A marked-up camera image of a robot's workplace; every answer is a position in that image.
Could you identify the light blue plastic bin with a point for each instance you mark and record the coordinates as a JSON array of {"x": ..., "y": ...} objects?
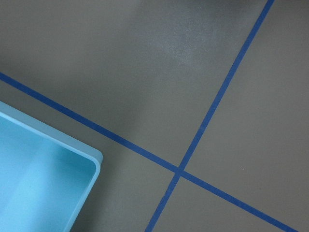
[{"x": 45, "y": 175}]

